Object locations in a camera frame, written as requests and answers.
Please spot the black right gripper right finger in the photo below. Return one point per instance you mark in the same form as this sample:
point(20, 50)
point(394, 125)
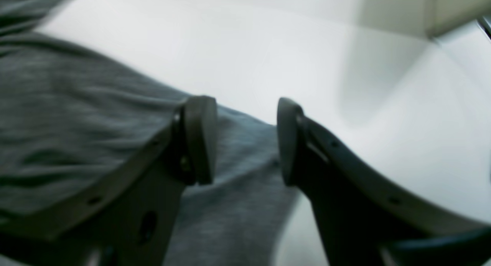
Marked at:
point(363, 218)

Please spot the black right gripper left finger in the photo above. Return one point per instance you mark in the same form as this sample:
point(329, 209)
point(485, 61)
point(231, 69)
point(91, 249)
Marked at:
point(127, 217)

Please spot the grey t-shirt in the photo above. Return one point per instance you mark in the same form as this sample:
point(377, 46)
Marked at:
point(70, 115)

